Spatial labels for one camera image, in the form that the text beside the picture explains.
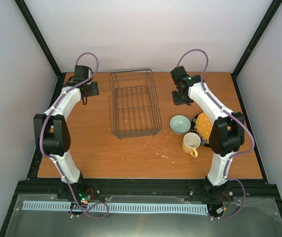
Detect grey wire dish rack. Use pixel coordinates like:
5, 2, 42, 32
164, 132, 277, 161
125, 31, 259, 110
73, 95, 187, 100
108, 69, 162, 140

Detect black striped plate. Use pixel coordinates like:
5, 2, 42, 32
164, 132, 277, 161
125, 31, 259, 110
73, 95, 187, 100
190, 114, 210, 147

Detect left black frame post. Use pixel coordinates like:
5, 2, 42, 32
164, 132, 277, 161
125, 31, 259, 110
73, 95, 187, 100
15, 0, 62, 77

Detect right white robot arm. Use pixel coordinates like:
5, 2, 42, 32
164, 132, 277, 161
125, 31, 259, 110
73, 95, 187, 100
170, 66, 245, 198

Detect black aluminium frame rail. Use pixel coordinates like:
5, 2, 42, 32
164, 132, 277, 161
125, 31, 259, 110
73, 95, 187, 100
14, 178, 280, 202

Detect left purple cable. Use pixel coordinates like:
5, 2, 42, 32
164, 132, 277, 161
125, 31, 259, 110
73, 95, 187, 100
39, 52, 110, 220

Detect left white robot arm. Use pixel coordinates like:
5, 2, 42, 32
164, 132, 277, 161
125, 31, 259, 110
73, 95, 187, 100
34, 65, 99, 199

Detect right black frame post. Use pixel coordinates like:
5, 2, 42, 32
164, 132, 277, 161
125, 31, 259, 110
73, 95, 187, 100
231, 0, 282, 79

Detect light blue slotted cable duct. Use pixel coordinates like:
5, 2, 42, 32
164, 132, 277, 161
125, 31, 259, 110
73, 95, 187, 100
21, 200, 208, 215

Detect light green ceramic bowl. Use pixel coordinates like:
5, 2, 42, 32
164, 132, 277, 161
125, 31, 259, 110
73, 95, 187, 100
169, 115, 191, 134

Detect yellow ceramic mug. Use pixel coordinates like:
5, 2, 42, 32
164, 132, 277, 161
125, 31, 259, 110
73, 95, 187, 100
182, 132, 201, 158

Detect black frame post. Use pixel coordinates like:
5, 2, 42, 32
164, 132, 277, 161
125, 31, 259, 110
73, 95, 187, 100
15, 0, 62, 77
231, 0, 282, 79

